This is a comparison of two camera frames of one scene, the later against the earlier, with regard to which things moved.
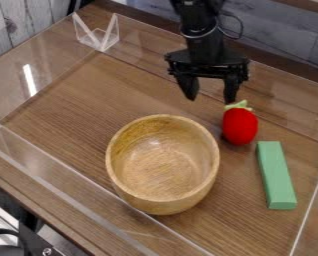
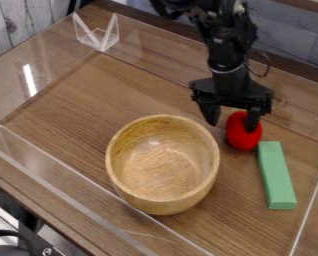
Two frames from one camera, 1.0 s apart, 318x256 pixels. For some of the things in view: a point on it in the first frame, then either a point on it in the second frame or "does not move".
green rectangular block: x=275 y=174 does not move
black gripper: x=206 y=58 -> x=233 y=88
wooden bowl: x=162 y=163 does not move
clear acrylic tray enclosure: x=124 y=169 does not move
